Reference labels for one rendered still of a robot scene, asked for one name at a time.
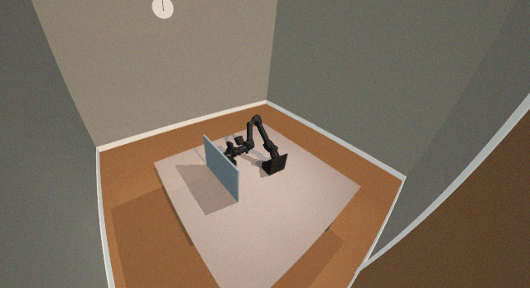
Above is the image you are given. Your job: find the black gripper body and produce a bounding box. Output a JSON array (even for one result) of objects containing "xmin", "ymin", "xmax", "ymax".
[{"xmin": 227, "ymin": 142, "xmax": 242, "ymax": 166}]

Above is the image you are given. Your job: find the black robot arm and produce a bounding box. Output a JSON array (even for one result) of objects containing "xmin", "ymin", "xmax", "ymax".
[{"xmin": 234, "ymin": 114, "xmax": 279, "ymax": 159}]

